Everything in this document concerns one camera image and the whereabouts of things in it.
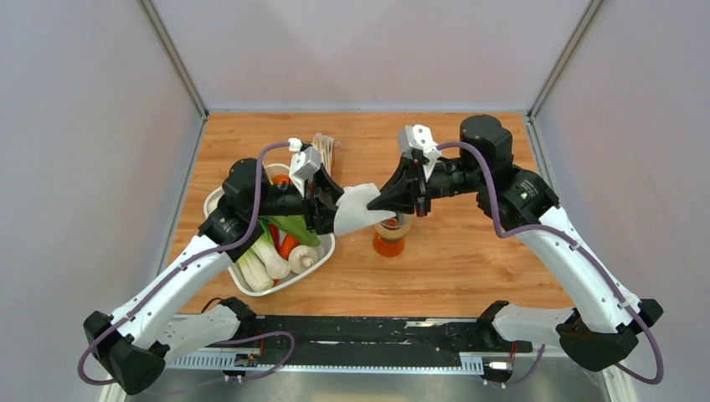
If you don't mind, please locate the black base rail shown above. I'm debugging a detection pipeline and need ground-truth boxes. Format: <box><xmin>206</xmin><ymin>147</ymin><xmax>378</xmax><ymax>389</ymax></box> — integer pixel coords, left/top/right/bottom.
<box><xmin>233</xmin><ymin>315</ymin><xmax>533</xmax><ymax>368</ymax></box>

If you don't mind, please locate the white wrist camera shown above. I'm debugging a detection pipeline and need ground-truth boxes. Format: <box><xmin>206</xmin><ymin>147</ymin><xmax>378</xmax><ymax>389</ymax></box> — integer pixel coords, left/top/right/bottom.
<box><xmin>397</xmin><ymin>124</ymin><xmax>442</xmax><ymax>182</ymax></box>
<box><xmin>288</xmin><ymin>137</ymin><xmax>322</xmax><ymax>198</ymax></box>

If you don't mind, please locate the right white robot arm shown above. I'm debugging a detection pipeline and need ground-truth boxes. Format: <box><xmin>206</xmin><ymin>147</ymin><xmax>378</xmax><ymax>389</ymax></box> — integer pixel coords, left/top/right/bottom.
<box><xmin>368</xmin><ymin>115</ymin><xmax>663</xmax><ymax>372</ymax></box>

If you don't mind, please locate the pale bok choy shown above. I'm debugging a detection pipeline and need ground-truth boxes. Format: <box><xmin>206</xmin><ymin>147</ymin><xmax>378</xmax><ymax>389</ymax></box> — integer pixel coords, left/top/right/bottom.
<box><xmin>237</xmin><ymin>250</ymin><xmax>274</xmax><ymax>292</ymax></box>

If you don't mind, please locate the red chili pepper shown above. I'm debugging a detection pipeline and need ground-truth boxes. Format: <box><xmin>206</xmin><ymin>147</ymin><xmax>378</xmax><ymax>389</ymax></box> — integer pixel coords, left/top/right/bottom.
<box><xmin>268</xmin><ymin>224</ymin><xmax>280</xmax><ymax>250</ymax></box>

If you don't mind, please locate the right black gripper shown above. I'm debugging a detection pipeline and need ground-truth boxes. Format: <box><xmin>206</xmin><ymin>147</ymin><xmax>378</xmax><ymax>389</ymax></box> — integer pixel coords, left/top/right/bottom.
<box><xmin>366</xmin><ymin>155</ymin><xmax>486</xmax><ymax>218</ymax></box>

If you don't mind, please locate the orange carrot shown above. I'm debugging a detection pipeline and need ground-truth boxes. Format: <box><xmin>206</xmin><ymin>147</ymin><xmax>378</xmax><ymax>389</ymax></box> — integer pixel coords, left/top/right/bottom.
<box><xmin>278</xmin><ymin>234</ymin><xmax>300</xmax><ymax>260</ymax></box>

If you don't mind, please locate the white vegetable tray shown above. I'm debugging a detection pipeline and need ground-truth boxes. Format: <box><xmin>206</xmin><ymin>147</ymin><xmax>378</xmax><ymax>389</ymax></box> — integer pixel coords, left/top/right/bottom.
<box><xmin>203</xmin><ymin>163</ymin><xmax>336</xmax><ymax>297</ymax></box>

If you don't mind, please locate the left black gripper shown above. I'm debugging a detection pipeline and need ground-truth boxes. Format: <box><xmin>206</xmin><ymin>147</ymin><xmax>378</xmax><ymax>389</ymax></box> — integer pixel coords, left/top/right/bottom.
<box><xmin>250</xmin><ymin>162</ymin><xmax>363</xmax><ymax>236</ymax></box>

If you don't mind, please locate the wooden dripper ring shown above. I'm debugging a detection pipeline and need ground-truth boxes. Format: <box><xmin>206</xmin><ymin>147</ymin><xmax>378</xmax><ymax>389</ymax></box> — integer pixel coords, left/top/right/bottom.
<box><xmin>373</xmin><ymin>219</ymin><xmax>415</xmax><ymax>242</ymax></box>

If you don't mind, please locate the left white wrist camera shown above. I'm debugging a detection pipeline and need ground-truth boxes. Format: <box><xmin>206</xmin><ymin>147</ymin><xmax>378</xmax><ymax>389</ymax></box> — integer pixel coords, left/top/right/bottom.
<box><xmin>288</xmin><ymin>137</ymin><xmax>322</xmax><ymax>198</ymax></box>

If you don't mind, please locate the white mushroom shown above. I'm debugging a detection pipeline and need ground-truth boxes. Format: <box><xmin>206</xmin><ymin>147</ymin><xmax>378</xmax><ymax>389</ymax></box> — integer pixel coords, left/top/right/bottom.
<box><xmin>288</xmin><ymin>245</ymin><xmax>320</xmax><ymax>275</ymax></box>

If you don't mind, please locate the orange tomato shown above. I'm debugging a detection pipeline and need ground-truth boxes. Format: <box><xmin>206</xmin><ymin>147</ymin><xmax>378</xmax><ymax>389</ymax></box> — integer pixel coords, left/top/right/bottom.
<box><xmin>270</xmin><ymin>174</ymin><xmax>291</xmax><ymax>186</ymax></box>

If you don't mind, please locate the orange glass carafe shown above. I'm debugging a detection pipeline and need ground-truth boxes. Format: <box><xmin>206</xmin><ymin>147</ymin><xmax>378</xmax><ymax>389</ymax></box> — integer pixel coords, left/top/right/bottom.
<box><xmin>373</xmin><ymin>234</ymin><xmax>405</xmax><ymax>258</ymax></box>

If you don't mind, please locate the green leafy vegetable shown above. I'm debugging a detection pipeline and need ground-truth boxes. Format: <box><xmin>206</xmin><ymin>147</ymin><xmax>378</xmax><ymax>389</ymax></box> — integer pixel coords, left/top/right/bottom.
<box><xmin>265</xmin><ymin>215</ymin><xmax>321</xmax><ymax>247</ymax></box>

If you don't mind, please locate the white paper coffee filter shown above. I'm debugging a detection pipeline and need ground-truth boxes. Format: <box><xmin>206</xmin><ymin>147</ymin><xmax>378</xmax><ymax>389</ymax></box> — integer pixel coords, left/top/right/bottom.
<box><xmin>333</xmin><ymin>183</ymin><xmax>396</xmax><ymax>236</ymax></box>

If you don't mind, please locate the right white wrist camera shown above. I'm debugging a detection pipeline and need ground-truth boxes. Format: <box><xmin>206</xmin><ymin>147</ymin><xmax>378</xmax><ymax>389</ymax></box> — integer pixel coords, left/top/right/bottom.
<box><xmin>397</xmin><ymin>124</ymin><xmax>442</xmax><ymax>182</ymax></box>

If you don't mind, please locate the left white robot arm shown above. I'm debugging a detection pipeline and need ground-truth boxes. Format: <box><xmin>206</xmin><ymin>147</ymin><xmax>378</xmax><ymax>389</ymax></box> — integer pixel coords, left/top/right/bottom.
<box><xmin>77</xmin><ymin>156</ymin><xmax>345</xmax><ymax>395</ymax></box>

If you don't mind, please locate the green bok choy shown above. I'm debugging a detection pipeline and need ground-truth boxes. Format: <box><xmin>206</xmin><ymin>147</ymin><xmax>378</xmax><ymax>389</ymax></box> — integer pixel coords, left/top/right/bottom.
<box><xmin>250</xmin><ymin>233</ymin><xmax>291</xmax><ymax>280</ymax></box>

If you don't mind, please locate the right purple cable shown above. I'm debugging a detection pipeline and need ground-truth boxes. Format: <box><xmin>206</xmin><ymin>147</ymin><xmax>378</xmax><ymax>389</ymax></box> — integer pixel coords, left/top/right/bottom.
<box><xmin>435</xmin><ymin>141</ymin><xmax>666</xmax><ymax>388</ymax></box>

